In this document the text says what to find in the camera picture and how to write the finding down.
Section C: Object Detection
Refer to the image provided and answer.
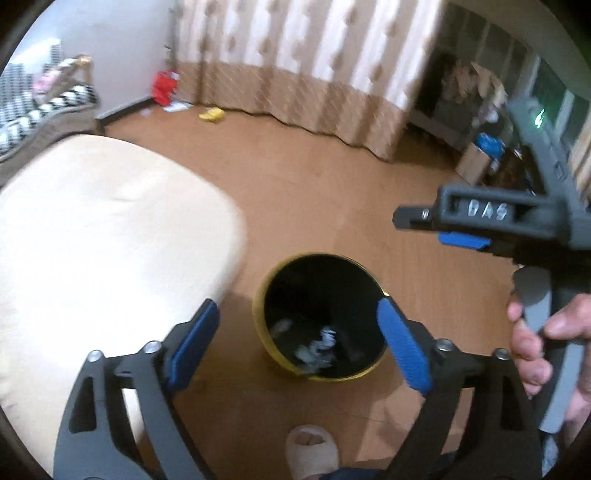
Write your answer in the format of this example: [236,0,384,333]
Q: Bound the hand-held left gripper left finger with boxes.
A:
[53,298,220,480]

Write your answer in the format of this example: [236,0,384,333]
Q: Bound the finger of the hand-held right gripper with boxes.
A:
[438,232,491,253]
[392,206,440,230]

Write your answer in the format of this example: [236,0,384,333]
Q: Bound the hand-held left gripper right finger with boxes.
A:
[376,295,543,480]

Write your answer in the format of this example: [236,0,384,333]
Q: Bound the yellow bin with black liner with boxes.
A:
[252,251,391,384]

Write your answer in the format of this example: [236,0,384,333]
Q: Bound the person's right hand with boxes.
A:
[507,292,591,423]

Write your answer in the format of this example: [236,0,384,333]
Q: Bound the cardboard box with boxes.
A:
[455,143,493,184]

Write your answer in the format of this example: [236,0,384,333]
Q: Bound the blue plastic bag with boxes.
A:
[475,133,507,160]

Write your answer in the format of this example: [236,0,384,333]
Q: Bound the person's dark pants leg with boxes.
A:
[318,464,393,480]

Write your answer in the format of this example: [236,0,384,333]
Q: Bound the cluttered storage shelf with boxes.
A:
[410,9,555,155]

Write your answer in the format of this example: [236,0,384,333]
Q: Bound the beige slipper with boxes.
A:
[285,425,340,480]

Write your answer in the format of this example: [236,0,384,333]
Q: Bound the beige patterned curtain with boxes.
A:
[178,0,450,162]

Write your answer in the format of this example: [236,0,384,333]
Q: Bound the red bag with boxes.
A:
[152,70,182,107]

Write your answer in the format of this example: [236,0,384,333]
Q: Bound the pink clothes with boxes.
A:
[33,69,64,94]

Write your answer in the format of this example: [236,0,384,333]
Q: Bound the black and white striped blanket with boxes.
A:
[0,39,100,145]

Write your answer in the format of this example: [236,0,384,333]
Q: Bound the wooden frame sofa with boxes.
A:
[0,55,101,163]

